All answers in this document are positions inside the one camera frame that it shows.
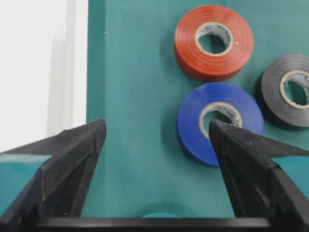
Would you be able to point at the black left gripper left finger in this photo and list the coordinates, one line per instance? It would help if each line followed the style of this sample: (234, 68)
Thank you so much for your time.
(50, 177)

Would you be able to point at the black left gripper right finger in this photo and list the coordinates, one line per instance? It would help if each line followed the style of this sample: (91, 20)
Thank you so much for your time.
(261, 177)

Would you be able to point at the black tape roll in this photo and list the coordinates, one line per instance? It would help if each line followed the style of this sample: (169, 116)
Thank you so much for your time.
(285, 90)

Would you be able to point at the blue tape roll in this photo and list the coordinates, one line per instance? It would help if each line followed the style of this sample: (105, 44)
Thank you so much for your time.
(229, 100)

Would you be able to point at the red tape roll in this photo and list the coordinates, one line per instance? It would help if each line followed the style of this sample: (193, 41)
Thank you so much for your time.
(219, 22)

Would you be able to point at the green table cloth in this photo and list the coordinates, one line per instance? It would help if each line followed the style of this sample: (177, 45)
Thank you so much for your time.
(135, 84)

